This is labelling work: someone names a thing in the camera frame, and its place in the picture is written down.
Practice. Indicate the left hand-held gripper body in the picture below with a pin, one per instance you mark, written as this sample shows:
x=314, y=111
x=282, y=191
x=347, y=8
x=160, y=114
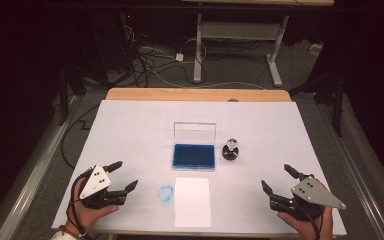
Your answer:
x=95, y=181

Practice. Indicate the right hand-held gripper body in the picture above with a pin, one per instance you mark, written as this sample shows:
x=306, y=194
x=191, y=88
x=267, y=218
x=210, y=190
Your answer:
x=310, y=195

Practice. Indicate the black round stamp cap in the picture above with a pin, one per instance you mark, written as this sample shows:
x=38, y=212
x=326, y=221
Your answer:
x=230, y=155

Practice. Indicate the blue ink pad case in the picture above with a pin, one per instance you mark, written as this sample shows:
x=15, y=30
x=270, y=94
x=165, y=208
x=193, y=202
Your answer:
x=194, y=155

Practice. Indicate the person's right hand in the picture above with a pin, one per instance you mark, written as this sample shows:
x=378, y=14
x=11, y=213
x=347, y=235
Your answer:
x=310, y=228

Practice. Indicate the person's left hand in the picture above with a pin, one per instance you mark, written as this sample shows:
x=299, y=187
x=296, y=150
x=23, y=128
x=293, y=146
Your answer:
x=86, y=215

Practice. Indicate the large white board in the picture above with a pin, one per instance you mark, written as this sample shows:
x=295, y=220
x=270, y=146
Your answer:
x=130, y=140

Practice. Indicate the small clear blue cap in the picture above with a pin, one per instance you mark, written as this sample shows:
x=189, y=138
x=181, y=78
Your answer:
x=165, y=193

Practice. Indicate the white paper sheet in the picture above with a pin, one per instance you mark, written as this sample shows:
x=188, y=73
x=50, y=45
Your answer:
x=192, y=203

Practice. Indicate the black stand leg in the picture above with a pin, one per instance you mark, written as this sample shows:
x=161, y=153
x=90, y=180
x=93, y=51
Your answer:
x=63, y=100
x=338, y=113

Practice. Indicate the grey table grommet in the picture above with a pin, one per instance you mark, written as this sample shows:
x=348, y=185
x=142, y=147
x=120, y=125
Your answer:
x=233, y=100

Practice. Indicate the white power adapter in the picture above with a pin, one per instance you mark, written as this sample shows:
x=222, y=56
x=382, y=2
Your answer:
x=179, y=57

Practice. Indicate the aluminium rail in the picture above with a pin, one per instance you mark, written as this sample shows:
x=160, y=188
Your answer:
x=356, y=173
x=36, y=176

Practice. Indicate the white metal desk frame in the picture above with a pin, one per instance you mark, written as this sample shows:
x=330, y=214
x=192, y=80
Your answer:
x=240, y=31

